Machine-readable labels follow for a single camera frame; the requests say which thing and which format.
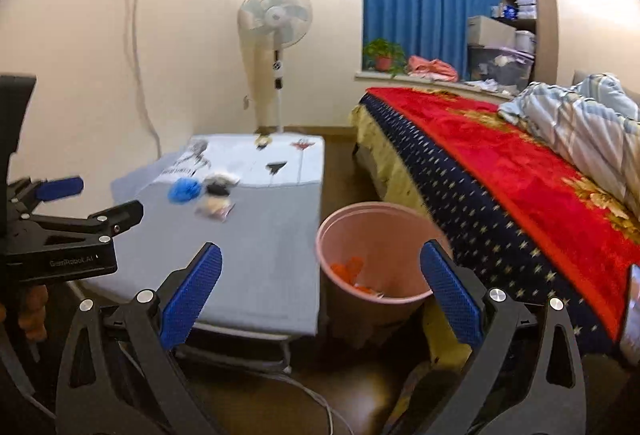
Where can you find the orange plastic bag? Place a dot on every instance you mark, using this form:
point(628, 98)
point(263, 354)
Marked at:
point(350, 270)

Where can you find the blue striped quilt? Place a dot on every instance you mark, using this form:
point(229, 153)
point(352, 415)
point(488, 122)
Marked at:
point(585, 120)

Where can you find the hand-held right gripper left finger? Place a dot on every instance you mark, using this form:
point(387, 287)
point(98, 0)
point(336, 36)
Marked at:
point(192, 295)

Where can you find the white standing fan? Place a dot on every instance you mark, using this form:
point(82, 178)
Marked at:
point(275, 15)

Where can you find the blue curtain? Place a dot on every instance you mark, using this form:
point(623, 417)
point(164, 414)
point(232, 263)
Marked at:
point(425, 0)

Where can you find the blue plastic bag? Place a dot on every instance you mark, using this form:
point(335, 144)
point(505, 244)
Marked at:
point(184, 191)

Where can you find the cardboard box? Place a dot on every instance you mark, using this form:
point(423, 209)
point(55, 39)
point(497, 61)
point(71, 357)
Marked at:
point(490, 31)

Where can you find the pink bin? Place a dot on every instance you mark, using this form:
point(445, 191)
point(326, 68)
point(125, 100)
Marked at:
point(380, 235)

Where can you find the potted green plant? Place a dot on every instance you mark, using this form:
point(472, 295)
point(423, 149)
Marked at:
point(384, 57)

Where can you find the person's left hand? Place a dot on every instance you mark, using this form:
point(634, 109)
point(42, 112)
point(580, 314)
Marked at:
point(34, 312)

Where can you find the black packet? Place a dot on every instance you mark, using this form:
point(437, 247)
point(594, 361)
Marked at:
point(217, 189)

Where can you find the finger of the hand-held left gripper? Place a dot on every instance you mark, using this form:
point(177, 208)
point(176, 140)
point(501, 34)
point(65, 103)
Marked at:
point(60, 188)
point(120, 215)

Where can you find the grey printed tablecloth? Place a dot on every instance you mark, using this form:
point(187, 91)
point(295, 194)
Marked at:
point(260, 255)

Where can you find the flat grey device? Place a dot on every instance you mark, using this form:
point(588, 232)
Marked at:
point(631, 310)

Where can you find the clear plastic wrapper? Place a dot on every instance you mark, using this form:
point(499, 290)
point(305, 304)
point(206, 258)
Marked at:
point(215, 207)

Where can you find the white lidded container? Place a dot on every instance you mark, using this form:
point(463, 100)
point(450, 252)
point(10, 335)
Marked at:
point(525, 42)

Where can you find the pink cloth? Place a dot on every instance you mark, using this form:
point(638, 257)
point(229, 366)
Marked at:
point(432, 67)

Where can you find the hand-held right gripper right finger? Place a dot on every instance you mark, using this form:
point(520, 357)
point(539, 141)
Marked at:
point(450, 295)

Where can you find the clear storage box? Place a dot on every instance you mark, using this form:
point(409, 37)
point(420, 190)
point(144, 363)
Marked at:
point(500, 65)

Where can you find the red navy star blanket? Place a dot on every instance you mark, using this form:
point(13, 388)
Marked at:
point(525, 195)

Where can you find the wooden bookshelf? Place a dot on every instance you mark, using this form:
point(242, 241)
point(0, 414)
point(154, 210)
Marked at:
point(545, 15)

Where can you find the white crumpled tissue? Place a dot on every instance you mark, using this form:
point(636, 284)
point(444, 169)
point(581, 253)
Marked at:
point(222, 177)

